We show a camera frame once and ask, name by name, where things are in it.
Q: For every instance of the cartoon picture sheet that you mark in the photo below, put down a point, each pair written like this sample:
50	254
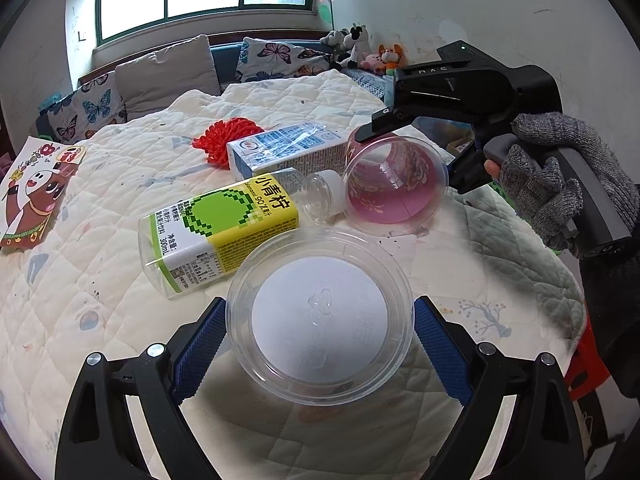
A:
35	195

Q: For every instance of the green yellow label bottle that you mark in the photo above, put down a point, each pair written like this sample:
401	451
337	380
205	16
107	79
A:
210	230

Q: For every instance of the red foam fruit net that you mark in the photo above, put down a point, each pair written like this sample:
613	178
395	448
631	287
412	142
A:
222	137

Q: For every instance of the blue sofa bed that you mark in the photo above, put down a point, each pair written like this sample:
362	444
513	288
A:
227	60

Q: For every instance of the grey pillow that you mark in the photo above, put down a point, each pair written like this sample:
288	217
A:
165	75

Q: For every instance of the pink clear plastic cup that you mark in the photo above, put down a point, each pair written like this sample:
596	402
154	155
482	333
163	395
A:
395	195

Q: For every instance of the orange fox plush toy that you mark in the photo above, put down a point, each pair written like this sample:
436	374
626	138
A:
391	57

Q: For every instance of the pink plush toy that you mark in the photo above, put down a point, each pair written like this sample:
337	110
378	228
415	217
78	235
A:
371	61

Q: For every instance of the person's right hand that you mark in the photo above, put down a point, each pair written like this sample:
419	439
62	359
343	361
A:
545	195

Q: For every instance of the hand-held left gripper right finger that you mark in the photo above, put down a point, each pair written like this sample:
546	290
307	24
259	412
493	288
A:
440	350

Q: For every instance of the white quilted blanket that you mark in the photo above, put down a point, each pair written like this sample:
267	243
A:
100	310

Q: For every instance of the person's right forearm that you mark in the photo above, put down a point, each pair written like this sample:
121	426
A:
615	300

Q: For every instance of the butterfly print pillow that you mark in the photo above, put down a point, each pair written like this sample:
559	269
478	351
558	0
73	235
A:
95	107
280	57

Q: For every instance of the blue white drink carton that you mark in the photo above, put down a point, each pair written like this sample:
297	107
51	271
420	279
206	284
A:
285	152

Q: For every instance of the clear plastic dome lid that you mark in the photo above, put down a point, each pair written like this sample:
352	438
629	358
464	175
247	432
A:
320	320

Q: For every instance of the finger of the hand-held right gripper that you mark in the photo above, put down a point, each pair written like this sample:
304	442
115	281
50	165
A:
382	125
467	172

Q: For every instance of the red plastic stool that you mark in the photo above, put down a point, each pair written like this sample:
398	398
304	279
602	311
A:
585	365

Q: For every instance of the cow plush toy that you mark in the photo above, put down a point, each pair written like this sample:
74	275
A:
357	42

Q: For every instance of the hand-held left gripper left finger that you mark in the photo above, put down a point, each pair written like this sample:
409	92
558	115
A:
200	355

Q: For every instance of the grey plush toy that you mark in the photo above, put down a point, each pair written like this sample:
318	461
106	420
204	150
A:
334	40

